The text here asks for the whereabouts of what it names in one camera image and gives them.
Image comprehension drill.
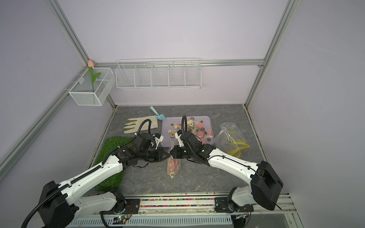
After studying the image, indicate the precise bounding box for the pile of poured cookies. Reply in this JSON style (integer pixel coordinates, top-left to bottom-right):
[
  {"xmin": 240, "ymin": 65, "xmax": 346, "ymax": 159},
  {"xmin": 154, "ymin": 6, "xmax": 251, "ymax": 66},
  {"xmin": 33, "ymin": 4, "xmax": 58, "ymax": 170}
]
[{"xmin": 167, "ymin": 117, "xmax": 213, "ymax": 143}]

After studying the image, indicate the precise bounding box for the cream gardening glove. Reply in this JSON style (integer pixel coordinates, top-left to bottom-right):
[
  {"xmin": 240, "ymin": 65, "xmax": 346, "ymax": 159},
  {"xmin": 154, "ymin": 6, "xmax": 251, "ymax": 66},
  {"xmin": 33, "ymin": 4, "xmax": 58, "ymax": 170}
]
[{"xmin": 124, "ymin": 116, "xmax": 158, "ymax": 134}]

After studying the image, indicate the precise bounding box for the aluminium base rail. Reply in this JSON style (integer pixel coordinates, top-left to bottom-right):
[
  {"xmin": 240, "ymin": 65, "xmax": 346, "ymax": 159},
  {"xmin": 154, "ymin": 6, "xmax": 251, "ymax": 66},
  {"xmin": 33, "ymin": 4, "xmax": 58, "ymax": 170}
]
[{"xmin": 61, "ymin": 192, "xmax": 303, "ymax": 228}]

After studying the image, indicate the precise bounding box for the light blue garden trowel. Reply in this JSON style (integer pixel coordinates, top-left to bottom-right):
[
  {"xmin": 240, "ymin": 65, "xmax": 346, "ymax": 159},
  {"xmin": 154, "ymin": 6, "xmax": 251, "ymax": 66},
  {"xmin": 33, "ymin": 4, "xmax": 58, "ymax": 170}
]
[{"xmin": 150, "ymin": 106, "xmax": 166, "ymax": 121}]

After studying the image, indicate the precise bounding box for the ziploc bag with small cookies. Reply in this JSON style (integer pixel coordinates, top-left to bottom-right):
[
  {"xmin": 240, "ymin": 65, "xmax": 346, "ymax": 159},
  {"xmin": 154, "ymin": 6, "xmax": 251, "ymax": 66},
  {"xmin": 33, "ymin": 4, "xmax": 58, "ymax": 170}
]
[{"xmin": 227, "ymin": 128, "xmax": 250, "ymax": 158}]

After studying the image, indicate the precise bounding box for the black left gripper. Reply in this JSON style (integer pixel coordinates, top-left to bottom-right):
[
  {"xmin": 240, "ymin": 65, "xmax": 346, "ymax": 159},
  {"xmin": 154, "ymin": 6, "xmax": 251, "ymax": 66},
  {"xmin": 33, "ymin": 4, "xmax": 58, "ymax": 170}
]
[{"xmin": 139, "ymin": 147, "xmax": 171, "ymax": 162}]

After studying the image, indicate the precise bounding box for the clear ziploc bag of cookies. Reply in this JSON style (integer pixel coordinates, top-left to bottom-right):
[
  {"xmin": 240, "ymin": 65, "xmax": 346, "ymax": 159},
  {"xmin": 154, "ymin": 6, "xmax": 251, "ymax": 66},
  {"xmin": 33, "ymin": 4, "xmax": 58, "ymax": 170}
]
[{"xmin": 214, "ymin": 122, "xmax": 250, "ymax": 154}]

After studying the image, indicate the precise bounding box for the white mesh wall box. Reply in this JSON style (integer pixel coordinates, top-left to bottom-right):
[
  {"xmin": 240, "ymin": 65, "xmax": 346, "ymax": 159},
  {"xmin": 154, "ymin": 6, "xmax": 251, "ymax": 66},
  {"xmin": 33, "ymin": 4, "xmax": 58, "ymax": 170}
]
[{"xmin": 68, "ymin": 67, "xmax": 116, "ymax": 106}]

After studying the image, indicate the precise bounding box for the green artificial grass mat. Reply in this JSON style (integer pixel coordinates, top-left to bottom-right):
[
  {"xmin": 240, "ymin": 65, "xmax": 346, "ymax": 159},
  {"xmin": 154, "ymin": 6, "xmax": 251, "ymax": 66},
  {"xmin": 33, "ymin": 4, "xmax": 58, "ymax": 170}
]
[{"xmin": 92, "ymin": 136, "xmax": 135, "ymax": 192}]

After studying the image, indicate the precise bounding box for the white wire wall shelf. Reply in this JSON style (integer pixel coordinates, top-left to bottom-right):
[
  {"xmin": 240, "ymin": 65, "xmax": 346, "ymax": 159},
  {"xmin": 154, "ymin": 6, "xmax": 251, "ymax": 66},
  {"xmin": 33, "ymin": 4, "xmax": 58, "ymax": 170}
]
[{"xmin": 116, "ymin": 58, "xmax": 202, "ymax": 89}]

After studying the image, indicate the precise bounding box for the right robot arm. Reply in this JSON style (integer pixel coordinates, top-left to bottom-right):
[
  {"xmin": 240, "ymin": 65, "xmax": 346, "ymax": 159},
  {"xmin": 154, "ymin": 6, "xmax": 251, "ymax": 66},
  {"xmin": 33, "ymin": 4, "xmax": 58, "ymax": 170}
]
[{"xmin": 170, "ymin": 116, "xmax": 283, "ymax": 213}]

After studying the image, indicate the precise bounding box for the artificial pink tulip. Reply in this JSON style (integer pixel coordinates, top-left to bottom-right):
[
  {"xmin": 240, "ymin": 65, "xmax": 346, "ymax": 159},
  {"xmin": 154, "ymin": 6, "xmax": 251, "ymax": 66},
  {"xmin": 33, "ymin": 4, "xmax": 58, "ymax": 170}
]
[{"xmin": 87, "ymin": 60, "xmax": 101, "ymax": 92}]

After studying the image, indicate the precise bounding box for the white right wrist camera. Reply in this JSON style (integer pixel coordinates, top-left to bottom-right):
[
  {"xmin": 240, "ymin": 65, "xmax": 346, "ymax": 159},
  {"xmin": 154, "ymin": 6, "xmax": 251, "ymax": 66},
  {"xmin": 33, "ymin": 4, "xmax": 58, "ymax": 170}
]
[{"xmin": 175, "ymin": 130, "xmax": 184, "ymax": 147}]

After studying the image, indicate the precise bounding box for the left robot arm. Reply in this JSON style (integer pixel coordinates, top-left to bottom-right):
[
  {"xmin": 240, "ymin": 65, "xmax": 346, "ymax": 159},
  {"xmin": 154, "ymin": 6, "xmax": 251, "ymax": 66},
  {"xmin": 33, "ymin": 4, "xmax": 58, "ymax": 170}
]
[{"xmin": 21, "ymin": 118, "xmax": 170, "ymax": 228}]

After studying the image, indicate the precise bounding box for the lilac plastic tray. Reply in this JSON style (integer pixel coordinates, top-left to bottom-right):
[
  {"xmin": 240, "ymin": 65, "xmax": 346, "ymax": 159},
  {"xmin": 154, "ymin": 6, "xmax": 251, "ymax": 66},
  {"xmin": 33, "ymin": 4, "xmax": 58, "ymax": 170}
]
[{"xmin": 160, "ymin": 115, "xmax": 215, "ymax": 148}]

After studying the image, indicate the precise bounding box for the ziploc bag with yellow toy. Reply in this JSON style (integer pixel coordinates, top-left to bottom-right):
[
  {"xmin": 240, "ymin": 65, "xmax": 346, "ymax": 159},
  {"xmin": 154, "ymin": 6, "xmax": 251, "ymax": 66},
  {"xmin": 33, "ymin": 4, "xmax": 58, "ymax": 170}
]
[{"xmin": 167, "ymin": 155, "xmax": 181, "ymax": 178}]

